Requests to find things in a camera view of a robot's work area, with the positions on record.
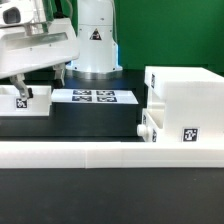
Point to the white L-shaped fence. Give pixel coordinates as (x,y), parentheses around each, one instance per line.
(98,155)

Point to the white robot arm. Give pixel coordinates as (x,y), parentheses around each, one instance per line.
(35,34)

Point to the white drawer cabinet box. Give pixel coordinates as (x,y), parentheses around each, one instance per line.
(192,100)

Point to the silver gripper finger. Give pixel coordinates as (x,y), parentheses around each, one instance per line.
(59,76)
(18,82)

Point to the white drawer with knob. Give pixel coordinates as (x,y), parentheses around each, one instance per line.
(151,126)

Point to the white marker sheet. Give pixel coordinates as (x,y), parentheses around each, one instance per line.
(94,96)

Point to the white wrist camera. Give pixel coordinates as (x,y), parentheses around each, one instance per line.
(22,12)

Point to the white drawer far left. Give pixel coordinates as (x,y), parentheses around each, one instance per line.
(12,105)

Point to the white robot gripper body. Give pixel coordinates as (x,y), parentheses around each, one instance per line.
(20,53)

